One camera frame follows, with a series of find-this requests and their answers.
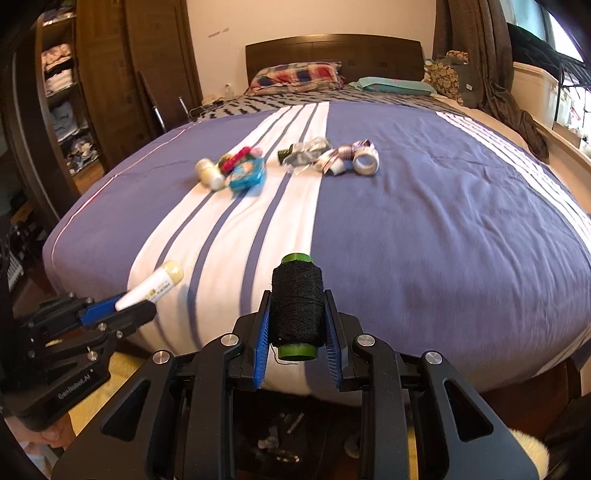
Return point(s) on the blue snack packet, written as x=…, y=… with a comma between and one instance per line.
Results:
x=248, y=177

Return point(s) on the brown curtain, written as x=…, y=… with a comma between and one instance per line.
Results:
x=480, y=55

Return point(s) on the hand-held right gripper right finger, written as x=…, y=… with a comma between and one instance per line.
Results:
x=333, y=344

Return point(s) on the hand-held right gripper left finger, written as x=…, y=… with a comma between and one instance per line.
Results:
x=261, y=344

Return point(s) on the grey patterned bedsheet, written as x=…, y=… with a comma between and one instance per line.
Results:
x=258, y=104

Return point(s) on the cream white tube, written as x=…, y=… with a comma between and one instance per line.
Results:
x=152, y=285

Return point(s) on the plaid pillow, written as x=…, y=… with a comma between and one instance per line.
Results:
x=295, y=76

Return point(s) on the black thread spool green core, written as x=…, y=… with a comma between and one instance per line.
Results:
x=295, y=304

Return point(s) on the dark wooden wardrobe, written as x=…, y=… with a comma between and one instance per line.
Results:
x=138, y=69

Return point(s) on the white brown paper packet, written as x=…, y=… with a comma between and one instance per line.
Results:
x=333, y=164

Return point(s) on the person's left hand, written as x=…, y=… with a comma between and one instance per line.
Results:
x=51, y=436

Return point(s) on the white tape roll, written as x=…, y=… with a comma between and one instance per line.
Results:
x=367, y=162

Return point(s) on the log print cushion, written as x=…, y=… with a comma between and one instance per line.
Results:
x=445, y=74

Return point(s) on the black metal rack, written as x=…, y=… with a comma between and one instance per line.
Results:
x=570, y=78

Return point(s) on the open shelf with clothes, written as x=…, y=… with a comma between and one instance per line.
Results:
x=62, y=92

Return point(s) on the yellow fluffy rug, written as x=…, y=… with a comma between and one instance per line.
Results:
x=124, y=374

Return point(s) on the red pink fabric item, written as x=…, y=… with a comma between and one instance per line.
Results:
x=241, y=157

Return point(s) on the black clothing pile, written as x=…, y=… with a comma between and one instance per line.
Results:
x=540, y=48

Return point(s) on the teal pillow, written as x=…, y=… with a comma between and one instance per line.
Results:
x=392, y=85

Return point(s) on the cream round bottle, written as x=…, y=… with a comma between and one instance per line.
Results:
x=210, y=174

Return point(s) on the black metal stand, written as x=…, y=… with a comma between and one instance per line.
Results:
x=154, y=104

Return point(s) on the dark wooden headboard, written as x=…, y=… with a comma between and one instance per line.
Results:
x=332, y=50

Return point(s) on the brown patterned tape roll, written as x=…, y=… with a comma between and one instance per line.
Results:
x=353, y=150

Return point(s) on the white storage box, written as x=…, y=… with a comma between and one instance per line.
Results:
x=535, y=94

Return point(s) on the small clear plastic box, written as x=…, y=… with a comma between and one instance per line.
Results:
x=302, y=161

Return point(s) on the purple white striped blanket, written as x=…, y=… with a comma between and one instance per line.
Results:
x=415, y=230

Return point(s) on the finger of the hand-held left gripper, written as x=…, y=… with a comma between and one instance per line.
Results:
x=99, y=310
x=134, y=316

